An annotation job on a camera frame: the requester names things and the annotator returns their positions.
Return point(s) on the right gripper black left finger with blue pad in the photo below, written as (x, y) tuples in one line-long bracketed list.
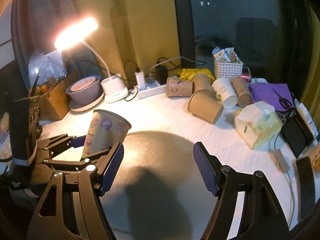
[(54, 216)]

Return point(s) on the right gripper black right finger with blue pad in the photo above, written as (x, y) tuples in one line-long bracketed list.
[(262, 216)]

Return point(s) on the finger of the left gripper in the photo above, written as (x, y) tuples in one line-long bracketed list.
[(61, 143), (76, 165)]

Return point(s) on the patterned paper cup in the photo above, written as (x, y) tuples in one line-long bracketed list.
[(105, 129)]

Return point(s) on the brown patterned cup behind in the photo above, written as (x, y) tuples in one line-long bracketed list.
[(178, 88)]

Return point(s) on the brown patterned cup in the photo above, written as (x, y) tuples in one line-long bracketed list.
[(178, 88), (241, 88)]

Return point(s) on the brown paper cup front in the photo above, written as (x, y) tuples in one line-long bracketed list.
[(203, 106)]

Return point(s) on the brown paper cup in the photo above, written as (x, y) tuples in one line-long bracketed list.
[(203, 106), (202, 82)]

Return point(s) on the brown patterned cup right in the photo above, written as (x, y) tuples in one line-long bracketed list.
[(241, 88)]

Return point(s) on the white paper cup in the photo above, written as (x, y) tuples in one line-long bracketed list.
[(225, 92)]

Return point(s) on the brown paper cup back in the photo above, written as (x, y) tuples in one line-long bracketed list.
[(202, 82)]

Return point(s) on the brown cardboard box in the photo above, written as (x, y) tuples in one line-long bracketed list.
[(52, 99)]

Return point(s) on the white plate under bowl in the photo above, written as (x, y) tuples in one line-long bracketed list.
[(77, 107)]

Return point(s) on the black smartphone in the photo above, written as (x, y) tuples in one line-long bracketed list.
[(307, 187)]

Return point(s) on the purple bowl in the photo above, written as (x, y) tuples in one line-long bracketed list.
[(85, 90)]

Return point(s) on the plastic bag of oranges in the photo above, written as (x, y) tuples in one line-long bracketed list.
[(45, 71)]

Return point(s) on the white cartoon mug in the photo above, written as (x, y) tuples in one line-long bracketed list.
[(315, 159)]

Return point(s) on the round grey glitter mat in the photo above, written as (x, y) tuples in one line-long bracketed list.
[(158, 192)]

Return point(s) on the black wallet case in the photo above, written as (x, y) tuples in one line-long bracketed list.
[(296, 133)]

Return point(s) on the tissue pack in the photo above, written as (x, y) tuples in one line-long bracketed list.
[(257, 123)]

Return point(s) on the white textured tablecloth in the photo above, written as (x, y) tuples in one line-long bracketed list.
[(161, 114)]

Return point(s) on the white tube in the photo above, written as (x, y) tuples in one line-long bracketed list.
[(304, 113)]

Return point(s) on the white power strip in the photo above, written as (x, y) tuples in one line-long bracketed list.
[(150, 90)]

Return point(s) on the white usb charger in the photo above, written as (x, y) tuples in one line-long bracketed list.
[(140, 80)]

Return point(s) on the black scissors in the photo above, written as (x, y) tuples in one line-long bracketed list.
[(284, 103)]

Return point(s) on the black power adapter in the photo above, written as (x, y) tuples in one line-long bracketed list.
[(161, 74)]

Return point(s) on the purple notebook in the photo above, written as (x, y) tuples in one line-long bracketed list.
[(263, 92)]

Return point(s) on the yellow curtain right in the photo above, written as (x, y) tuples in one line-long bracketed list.
[(310, 96)]

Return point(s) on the yellow curtain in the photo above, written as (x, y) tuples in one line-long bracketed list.
[(310, 96), (132, 33)]

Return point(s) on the grey curtain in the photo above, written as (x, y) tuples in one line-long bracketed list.
[(35, 25)]

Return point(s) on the yellow cloth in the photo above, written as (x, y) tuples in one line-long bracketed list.
[(189, 73)]

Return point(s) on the yellow curtain left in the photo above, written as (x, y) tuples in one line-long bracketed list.
[(132, 33)]

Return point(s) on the white plastic basket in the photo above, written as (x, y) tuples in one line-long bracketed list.
[(226, 63)]

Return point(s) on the grey cable adapter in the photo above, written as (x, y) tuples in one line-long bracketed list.
[(280, 161)]

